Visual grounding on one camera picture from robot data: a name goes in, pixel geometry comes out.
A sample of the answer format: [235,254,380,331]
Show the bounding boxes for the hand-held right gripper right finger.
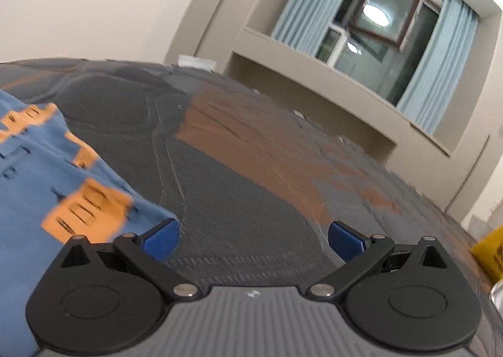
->
[306,221,458,302]

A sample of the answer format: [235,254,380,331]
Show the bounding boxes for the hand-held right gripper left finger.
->
[50,218,206,303]

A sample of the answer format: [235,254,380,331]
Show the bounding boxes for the blue pants with orange cars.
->
[0,89,177,357]

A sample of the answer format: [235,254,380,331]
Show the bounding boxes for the grey and orange quilted bedspread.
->
[0,58,503,357]

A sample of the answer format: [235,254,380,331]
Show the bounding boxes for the beige window sill cabinet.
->
[223,26,452,174]

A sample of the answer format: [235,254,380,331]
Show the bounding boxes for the yellow box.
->
[470,226,503,284]

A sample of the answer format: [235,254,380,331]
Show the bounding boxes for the light blue curtain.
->
[271,0,368,57]
[396,0,480,136]

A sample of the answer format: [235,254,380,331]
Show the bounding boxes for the dark framed window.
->
[315,0,440,106]

